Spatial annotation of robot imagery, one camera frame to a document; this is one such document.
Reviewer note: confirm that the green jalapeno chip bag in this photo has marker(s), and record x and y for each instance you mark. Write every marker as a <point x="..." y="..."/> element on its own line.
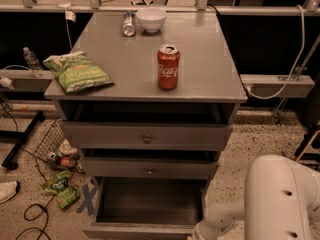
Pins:
<point x="76" y="72"/>

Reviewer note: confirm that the grey tape cross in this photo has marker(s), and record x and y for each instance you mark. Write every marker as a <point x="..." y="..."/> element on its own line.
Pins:
<point x="87" y="203"/>

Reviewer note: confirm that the clear water bottle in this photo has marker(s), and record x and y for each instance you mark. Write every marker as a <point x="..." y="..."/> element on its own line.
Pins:
<point x="33" y="62"/>

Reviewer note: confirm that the grey top drawer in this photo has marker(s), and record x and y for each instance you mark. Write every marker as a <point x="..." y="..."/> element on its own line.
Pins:
<point x="149" y="136"/>

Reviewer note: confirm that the green chip bag on floor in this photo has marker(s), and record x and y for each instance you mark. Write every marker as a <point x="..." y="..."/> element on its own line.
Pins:
<point x="59" y="186"/>

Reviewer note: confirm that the silver can lying down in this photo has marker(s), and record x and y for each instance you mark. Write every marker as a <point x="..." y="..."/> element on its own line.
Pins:
<point x="128" y="26"/>

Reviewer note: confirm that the red cola can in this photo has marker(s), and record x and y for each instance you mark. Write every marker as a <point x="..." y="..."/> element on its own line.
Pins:
<point x="168" y="58"/>

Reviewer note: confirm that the grey middle drawer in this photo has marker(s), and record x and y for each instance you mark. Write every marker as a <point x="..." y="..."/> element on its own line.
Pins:
<point x="169" y="164"/>

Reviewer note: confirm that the white shoe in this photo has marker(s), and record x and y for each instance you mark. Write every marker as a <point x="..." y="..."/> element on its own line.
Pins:
<point x="8" y="190"/>

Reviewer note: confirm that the black table leg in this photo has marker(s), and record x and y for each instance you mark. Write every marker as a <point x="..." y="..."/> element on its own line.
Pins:
<point x="18" y="138"/>

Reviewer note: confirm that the black wheeled cart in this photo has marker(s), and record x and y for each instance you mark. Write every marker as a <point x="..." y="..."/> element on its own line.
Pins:
<point x="309" y="147"/>

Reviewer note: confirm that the metal railing frame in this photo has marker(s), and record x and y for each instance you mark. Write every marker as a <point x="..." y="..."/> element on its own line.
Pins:
<point x="160" y="0"/>

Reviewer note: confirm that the grey drawer cabinet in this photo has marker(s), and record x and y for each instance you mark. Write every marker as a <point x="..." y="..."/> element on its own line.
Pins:
<point x="209" y="89"/>

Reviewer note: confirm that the wire basket with trash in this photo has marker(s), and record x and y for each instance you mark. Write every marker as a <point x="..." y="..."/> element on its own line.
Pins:
<point x="55" y="150"/>

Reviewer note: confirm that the grey wall ledge left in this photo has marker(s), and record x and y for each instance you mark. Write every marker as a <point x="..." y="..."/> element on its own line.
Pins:
<point x="24" y="81"/>

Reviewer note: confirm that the grey drawer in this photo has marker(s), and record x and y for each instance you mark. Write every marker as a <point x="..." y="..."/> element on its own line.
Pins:
<point x="169" y="164"/>
<point x="149" y="136"/>
<point x="147" y="209"/>

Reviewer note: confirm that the grey bottom drawer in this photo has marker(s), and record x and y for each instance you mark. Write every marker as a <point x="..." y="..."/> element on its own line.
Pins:
<point x="147" y="209"/>

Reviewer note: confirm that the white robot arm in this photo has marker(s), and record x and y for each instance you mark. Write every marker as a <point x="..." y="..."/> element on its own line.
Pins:
<point x="281" y="200"/>

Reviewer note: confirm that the grey wall ledge right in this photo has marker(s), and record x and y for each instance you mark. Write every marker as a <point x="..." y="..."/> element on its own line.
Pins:
<point x="280" y="86"/>

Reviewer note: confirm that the grey wall ledge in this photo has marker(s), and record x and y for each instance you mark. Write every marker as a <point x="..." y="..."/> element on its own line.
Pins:
<point x="24" y="81"/>
<point x="280" y="86"/>

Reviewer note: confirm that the white bowl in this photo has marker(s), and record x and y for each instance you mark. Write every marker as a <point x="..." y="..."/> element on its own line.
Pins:
<point x="151" y="19"/>

